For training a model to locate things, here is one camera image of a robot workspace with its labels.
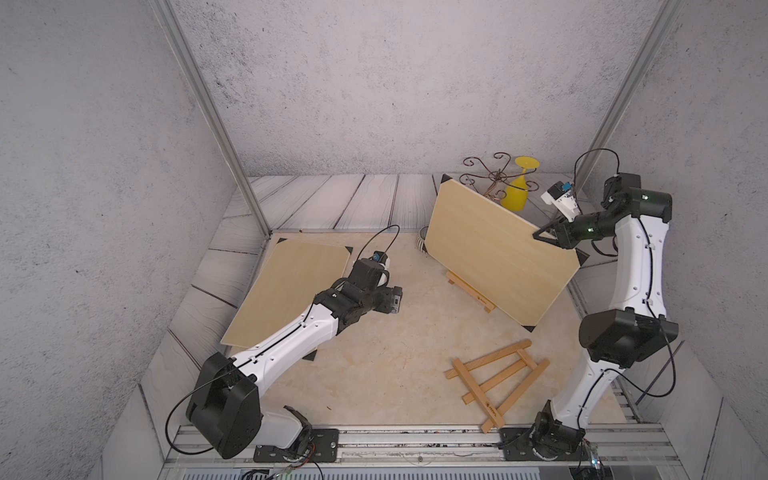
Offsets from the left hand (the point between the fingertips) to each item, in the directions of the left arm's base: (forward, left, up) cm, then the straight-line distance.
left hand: (395, 292), depth 82 cm
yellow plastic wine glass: (+33, -40, +5) cm, 52 cm away
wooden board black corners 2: (+6, -26, +8) cm, 28 cm away
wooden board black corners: (+15, +38, -18) cm, 45 cm away
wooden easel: (-22, -21, -14) cm, 34 cm away
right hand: (+7, -37, +15) cm, 41 cm away
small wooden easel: (+4, -28, -12) cm, 31 cm away
